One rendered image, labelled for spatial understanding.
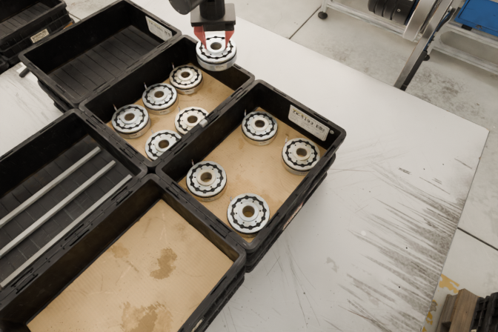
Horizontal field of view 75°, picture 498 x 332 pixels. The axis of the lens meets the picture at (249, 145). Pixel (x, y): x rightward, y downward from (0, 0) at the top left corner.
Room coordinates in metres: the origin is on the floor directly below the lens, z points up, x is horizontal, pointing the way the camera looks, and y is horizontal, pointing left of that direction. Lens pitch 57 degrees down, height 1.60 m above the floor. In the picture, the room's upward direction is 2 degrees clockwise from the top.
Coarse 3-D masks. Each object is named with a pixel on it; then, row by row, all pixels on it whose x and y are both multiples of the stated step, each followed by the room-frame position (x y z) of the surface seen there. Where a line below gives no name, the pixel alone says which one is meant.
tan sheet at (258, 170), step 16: (240, 128) 0.57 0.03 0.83; (288, 128) 0.57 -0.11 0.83; (224, 144) 0.51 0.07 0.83; (240, 144) 0.51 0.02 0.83; (272, 144) 0.52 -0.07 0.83; (208, 160) 0.46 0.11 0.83; (224, 160) 0.46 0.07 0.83; (240, 160) 0.46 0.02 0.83; (256, 160) 0.46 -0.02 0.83; (272, 160) 0.46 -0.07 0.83; (240, 176) 0.41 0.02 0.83; (256, 176) 0.41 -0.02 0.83; (272, 176) 0.41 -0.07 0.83; (288, 176) 0.41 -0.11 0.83; (304, 176) 0.42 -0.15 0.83; (240, 192) 0.36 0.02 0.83; (256, 192) 0.37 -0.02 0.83; (272, 192) 0.37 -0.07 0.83; (288, 192) 0.37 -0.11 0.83; (208, 208) 0.32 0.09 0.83; (224, 208) 0.32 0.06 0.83; (272, 208) 0.32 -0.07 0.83
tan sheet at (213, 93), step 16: (192, 64) 0.83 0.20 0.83; (208, 80) 0.76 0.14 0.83; (192, 96) 0.68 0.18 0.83; (208, 96) 0.69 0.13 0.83; (224, 96) 0.69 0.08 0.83; (176, 112) 0.62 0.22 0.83; (208, 112) 0.62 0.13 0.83; (112, 128) 0.55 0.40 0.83; (160, 128) 0.56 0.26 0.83; (144, 144) 0.50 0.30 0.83
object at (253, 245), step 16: (256, 80) 0.67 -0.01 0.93; (240, 96) 0.61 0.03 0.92; (288, 96) 0.61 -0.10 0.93; (224, 112) 0.55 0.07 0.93; (336, 128) 0.51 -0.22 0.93; (336, 144) 0.46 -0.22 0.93; (320, 160) 0.41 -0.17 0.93; (160, 176) 0.35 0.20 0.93; (288, 208) 0.29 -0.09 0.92; (224, 224) 0.24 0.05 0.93; (272, 224) 0.24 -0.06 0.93; (240, 240) 0.21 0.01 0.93; (256, 240) 0.21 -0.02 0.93
